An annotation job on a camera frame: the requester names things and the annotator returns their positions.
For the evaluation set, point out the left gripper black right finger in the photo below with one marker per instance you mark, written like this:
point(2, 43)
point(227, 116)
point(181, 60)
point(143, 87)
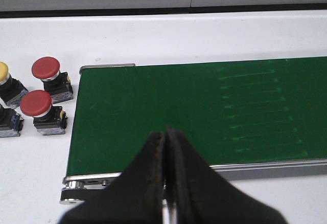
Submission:
point(201, 195)

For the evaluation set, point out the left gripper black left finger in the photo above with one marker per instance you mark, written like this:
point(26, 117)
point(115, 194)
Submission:
point(133, 197)

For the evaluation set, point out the yellow mushroom push button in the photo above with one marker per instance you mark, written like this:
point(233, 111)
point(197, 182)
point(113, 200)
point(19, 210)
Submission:
point(11, 123)
point(12, 90)

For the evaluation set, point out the red mushroom push button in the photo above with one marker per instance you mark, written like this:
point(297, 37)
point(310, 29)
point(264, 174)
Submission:
point(47, 118)
point(55, 82)

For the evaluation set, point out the aluminium conveyor frame rail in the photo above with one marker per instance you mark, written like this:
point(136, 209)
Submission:
point(268, 169)

